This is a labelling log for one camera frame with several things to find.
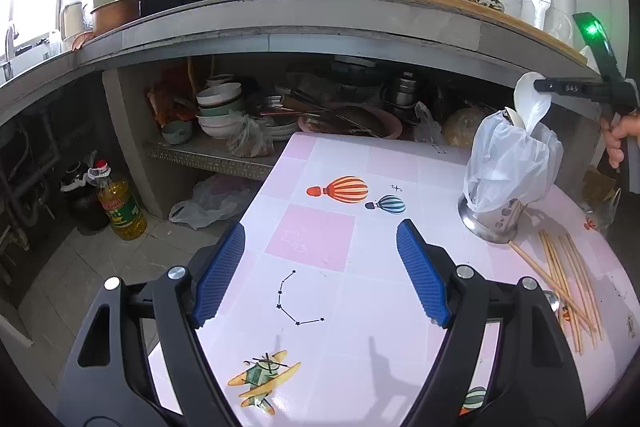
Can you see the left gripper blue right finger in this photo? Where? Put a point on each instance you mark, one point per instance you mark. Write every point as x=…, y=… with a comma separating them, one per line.
x=428, y=277

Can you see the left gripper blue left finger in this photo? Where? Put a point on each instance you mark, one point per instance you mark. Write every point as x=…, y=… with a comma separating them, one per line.
x=214, y=274

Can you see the white ceramic soup spoon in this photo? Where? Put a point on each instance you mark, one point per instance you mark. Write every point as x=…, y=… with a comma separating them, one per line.
x=531, y=105

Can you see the cream plastic ladle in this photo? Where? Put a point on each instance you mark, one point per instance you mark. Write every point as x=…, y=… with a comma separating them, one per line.
x=514, y=117

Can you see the small steel spoon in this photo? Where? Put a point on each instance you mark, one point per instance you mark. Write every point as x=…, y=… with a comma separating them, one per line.
x=553, y=300

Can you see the person's right hand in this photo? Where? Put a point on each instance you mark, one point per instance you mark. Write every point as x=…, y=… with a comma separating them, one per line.
x=614, y=136

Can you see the steel utensil holder cup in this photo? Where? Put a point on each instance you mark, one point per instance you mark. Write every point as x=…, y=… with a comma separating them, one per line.
x=498, y=226

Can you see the cardboard box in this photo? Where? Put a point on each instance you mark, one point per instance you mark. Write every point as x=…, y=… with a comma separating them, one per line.
x=598, y=190

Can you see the cooking oil bottle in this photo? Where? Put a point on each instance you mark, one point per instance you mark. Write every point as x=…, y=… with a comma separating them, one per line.
x=118, y=201

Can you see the crossing wooden chopstick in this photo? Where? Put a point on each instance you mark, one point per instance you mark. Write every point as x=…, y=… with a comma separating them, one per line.
x=564, y=295

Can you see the white plastic bag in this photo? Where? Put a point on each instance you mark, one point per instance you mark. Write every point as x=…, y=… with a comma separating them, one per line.
x=508, y=163

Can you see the yellowish plastic bag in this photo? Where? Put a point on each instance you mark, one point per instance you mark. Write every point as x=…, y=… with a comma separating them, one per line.
x=461, y=127

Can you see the stack of bowls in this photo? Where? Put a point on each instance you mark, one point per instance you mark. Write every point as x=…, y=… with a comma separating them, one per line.
x=220, y=107

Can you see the brown enamel pot stack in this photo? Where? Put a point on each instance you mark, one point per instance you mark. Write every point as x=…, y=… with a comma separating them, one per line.
x=117, y=1

